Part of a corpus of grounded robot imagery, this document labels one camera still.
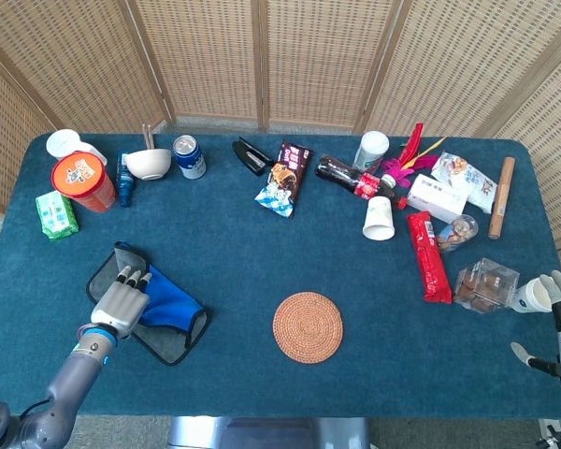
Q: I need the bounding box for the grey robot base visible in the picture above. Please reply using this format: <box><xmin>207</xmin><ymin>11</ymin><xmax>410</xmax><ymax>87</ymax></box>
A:
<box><xmin>167</xmin><ymin>415</ymin><xmax>371</xmax><ymax>449</ymax></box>

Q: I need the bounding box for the white and green canister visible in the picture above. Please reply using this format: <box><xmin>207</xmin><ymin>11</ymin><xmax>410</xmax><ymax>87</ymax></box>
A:
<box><xmin>352</xmin><ymin>130</ymin><xmax>391</xmax><ymax>173</ymax></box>

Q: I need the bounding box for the woven bamboo folding screen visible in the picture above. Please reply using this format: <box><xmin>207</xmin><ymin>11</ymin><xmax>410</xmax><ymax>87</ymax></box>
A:
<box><xmin>0</xmin><ymin>0</ymin><xmax>561</xmax><ymax>252</ymax></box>

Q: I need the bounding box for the white snack packet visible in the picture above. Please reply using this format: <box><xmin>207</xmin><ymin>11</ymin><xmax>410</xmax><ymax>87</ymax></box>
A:
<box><xmin>430</xmin><ymin>151</ymin><xmax>498</xmax><ymax>215</ymax></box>

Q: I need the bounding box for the grey and blue cloth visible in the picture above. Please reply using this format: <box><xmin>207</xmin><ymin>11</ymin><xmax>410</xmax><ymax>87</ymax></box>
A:
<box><xmin>86</xmin><ymin>240</ymin><xmax>211</xmax><ymax>367</ymax></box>

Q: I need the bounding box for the white paper cup green print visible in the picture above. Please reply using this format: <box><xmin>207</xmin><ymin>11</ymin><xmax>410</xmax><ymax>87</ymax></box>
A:
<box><xmin>362</xmin><ymin>195</ymin><xmax>396</xmax><ymax>242</ymax></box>

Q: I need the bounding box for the wooden rolling pin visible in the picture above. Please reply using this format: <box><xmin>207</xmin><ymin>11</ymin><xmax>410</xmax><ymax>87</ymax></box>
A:
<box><xmin>488</xmin><ymin>156</ymin><xmax>516</xmax><ymax>240</ymax></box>

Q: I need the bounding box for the blue and white drink can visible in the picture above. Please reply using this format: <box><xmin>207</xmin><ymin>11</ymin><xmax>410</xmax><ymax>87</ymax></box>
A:
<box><xmin>172</xmin><ymin>135</ymin><xmax>208</xmax><ymax>180</ymax></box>

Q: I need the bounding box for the green tissue pack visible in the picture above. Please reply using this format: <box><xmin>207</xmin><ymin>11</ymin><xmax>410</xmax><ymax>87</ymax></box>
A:
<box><xmin>35</xmin><ymin>190</ymin><xmax>80</xmax><ymax>242</ymax></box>

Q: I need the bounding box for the pink feather shuttlecock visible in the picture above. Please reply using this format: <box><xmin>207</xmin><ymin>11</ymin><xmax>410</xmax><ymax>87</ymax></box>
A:
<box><xmin>379</xmin><ymin>122</ymin><xmax>448</xmax><ymax>190</ymax></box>

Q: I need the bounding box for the white plastic cup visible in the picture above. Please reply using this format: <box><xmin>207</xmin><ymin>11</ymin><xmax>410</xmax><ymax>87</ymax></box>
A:
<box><xmin>45</xmin><ymin>128</ymin><xmax>108</xmax><ymax>166</ymax></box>

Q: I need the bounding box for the red biscuit pack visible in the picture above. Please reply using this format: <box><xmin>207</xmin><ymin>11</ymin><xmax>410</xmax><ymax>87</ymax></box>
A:
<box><xmin>406</xmin><ymin>210</ymin><xmax>453</xmax><ymax>305</ymax></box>

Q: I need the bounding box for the clear plastic box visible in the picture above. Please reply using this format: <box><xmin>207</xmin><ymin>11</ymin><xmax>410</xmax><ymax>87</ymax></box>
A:
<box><xmin>453</xmin><ymin>257</ymin><xmax>521</xmax><ymax>314</ymax></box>

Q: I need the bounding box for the white paper cup blue logo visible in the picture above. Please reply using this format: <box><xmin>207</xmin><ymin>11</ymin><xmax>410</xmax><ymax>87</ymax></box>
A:
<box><xmin>513</xmin><ymin>276</ymin><xmax>555</xmax><ymax>313</ymax></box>

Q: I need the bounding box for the brown chocolate snack bag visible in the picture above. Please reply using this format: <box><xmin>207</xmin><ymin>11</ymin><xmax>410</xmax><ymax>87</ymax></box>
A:
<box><xmin>253</xmin><ymin>140</ymin><xmax>314</xmax><ymax>220</ymax></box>

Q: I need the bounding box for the round woven rattan coaster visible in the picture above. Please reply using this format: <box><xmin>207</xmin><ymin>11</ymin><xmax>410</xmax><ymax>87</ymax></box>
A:
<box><xmin>272</xmin><ymin>291</ymin><xmax>345</xmax><ymax>365</ymax></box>

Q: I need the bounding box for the blue table cloth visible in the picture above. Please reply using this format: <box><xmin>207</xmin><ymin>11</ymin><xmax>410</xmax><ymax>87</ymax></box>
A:
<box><xmin>0</xmin><ymin>133</ymin><xmax>561</xmax><ymax>420</ymax></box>

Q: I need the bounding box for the white cardboard box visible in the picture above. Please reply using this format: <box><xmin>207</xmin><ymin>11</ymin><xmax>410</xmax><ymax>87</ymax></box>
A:
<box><xmin>406</xmin><ymin>173</ymin><xmax>469</xmax><ymax>225</ymax></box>

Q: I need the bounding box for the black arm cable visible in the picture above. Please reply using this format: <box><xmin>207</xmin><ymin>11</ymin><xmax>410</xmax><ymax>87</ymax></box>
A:
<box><xmin>18</xmin><ymin>398</ymin><xmax>52</xmax><ymax>420</ymax></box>

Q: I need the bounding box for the clear cup of nuts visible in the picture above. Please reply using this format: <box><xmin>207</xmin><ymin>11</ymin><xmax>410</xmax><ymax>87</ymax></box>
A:
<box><xmin>435</xmin><ymin>213</ymin><xmax>480</xmax><ymax>253</ymax></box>

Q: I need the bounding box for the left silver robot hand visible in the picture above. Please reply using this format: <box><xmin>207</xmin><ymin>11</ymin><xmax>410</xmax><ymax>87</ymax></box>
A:
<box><xmin>90</xmin><ymin>265</ymin><xmax>153</xmax><ymax>339</ymax></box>

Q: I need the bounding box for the small blue bottle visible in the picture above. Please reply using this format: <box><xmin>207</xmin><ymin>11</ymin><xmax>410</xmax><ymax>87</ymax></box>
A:
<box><xmin>115</xmin><ymin>152</ymin><xmax>136</xmax><ymax>209</ymax></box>

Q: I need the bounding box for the cola bottle with red label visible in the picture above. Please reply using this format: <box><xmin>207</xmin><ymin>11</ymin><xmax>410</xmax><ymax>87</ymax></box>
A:
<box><xmin>314</xmin><ymin>154</ymin><xmax>409</xmax><ymax>210</ymax></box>

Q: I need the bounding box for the white ceramic bowl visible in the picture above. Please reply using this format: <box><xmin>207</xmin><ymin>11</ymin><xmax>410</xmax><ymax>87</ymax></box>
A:
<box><xmin>122</xmin><ymin>148</ymin><xmax>173</xmax><ymax>181</ymax></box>

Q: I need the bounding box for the black stapler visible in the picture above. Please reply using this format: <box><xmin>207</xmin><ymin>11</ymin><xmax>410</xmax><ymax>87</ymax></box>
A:
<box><xmin>231</xmin><ymin>137</ymin><xmax>275</xmax><ymax>177</ymax></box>

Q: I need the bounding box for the orange instant noodle tub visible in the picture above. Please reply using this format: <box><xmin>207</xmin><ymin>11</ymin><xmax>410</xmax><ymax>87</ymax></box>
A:
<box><xmin>50</xmin><ymin>151</ymin><xmax>118</xmax><ymax>214</ymax></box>

